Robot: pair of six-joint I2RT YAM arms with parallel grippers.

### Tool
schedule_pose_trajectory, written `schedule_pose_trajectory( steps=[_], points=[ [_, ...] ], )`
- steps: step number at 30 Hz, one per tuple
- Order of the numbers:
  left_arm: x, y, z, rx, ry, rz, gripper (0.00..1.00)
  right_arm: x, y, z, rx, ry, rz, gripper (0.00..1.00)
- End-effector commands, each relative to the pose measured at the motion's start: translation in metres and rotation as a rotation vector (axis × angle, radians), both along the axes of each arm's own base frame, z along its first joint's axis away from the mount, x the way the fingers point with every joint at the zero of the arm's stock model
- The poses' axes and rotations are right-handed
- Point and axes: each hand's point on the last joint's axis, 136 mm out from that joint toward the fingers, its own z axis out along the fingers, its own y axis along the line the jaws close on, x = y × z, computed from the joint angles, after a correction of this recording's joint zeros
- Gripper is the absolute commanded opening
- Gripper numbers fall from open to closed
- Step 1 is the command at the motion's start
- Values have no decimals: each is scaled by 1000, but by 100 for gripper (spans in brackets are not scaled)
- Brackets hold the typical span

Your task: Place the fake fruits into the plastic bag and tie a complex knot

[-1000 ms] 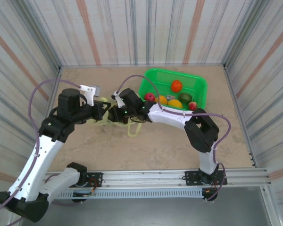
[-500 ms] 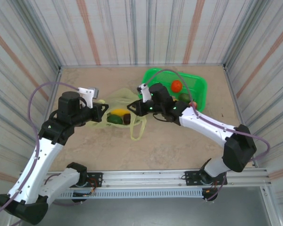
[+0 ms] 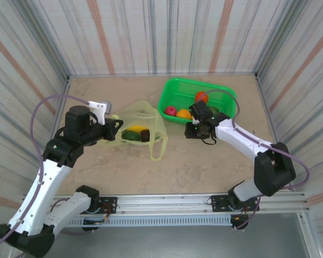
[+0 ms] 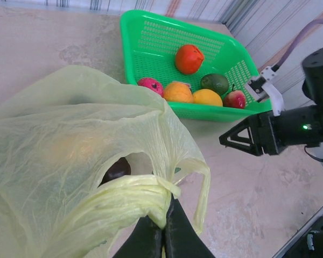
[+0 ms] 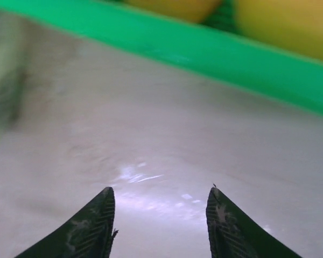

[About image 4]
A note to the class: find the yellow avocado-print plastic bag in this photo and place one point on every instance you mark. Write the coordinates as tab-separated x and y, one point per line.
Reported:
56	121

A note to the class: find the fake orange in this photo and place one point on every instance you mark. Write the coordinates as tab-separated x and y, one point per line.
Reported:
178	92

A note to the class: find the round yellow fake mango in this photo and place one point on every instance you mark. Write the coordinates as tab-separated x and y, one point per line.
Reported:
207	98

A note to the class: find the dark green fake avocado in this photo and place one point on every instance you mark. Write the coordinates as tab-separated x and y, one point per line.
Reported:
214	84

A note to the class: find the pink fake fruit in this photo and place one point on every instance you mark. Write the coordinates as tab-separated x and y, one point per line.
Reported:
150	85

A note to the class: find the red fake apple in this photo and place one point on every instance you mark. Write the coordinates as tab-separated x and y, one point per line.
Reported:
234	99

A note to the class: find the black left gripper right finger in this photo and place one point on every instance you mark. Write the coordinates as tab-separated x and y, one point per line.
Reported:
183	242

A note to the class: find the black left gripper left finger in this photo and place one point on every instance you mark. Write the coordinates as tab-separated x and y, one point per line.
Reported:
145	242

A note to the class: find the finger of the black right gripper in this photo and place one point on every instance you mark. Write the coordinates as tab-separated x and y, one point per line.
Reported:
254	134
247	149

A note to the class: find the dark maroon fake passion fruit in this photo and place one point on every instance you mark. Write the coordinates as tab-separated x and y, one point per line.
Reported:
115	172

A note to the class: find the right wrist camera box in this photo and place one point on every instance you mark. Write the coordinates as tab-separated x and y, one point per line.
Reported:
272	91

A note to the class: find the green plastic basket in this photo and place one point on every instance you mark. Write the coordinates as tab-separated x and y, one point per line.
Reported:
156	40

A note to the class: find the aluminium mounting rail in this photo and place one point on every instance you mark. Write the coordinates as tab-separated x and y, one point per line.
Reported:
290	248

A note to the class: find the orange-red fake persimmon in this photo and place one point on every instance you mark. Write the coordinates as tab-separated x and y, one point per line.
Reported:
189	59

